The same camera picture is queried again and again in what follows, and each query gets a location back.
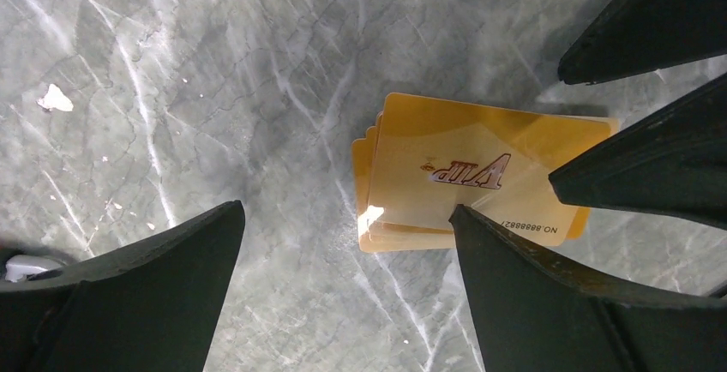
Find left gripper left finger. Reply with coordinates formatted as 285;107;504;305
1;201;245;371

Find gold credit card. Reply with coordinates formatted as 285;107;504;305
351;93;621;253

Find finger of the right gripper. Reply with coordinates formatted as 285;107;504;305
557;0;726;85
549;75;726;229

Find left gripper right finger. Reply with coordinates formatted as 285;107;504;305
450;205;726;371

